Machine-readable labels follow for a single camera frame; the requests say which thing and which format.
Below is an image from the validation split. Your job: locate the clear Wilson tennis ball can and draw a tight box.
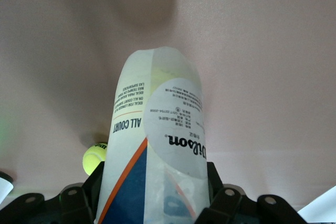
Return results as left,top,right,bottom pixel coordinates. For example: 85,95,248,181
93,46,211,224

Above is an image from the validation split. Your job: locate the brown table cover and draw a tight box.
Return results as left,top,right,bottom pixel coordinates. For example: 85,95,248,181
0,0,336,209

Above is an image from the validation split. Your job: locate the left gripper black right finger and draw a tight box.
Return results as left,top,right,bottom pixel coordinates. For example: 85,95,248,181
195,161,246,224

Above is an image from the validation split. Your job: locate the yellow tennis ball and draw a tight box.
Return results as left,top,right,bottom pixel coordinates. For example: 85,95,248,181
82,142,109,176
150,62,197,90

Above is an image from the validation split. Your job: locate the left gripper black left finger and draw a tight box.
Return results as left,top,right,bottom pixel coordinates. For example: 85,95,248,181
59,161,105,224

